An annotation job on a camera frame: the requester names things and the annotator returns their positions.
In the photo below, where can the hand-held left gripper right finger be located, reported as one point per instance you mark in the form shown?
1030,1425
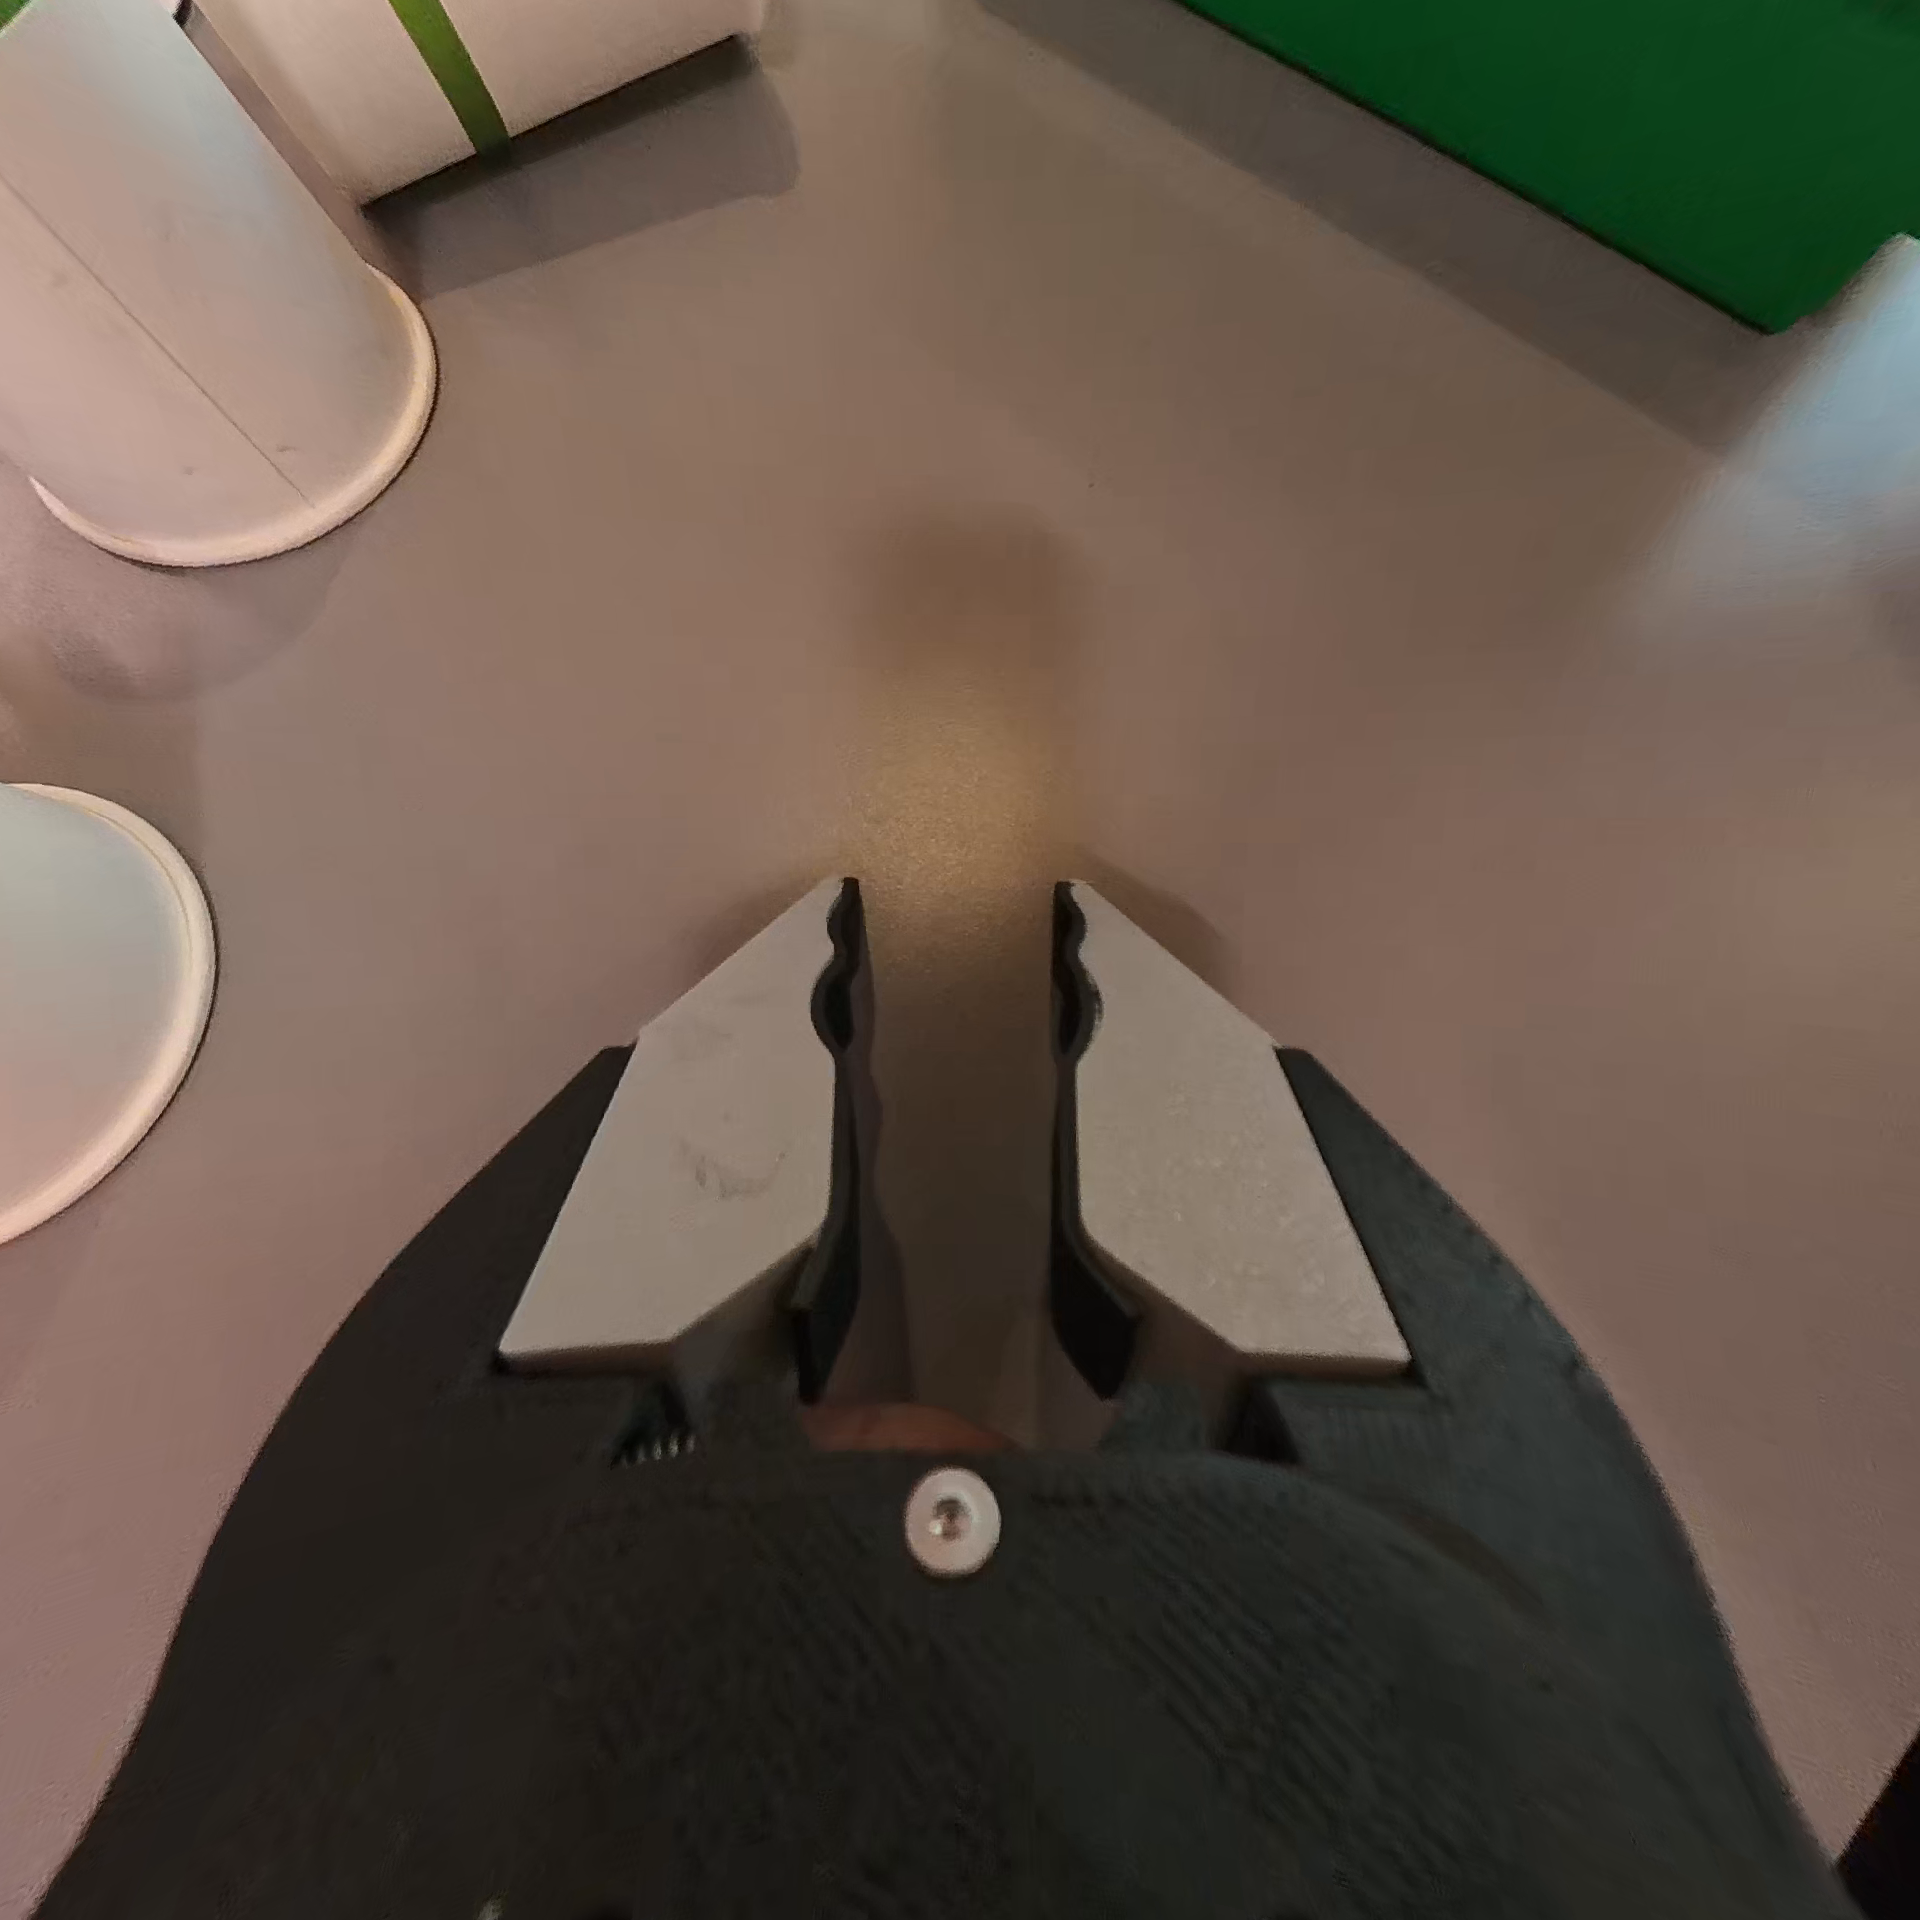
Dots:
1215,1186

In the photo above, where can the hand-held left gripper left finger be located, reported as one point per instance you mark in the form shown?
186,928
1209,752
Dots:
690,1170

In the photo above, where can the white green-banded paper cup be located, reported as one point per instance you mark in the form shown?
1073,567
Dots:
180,331
76,1021
601,60

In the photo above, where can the green plastic bin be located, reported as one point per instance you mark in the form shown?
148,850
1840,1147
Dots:
1576,121

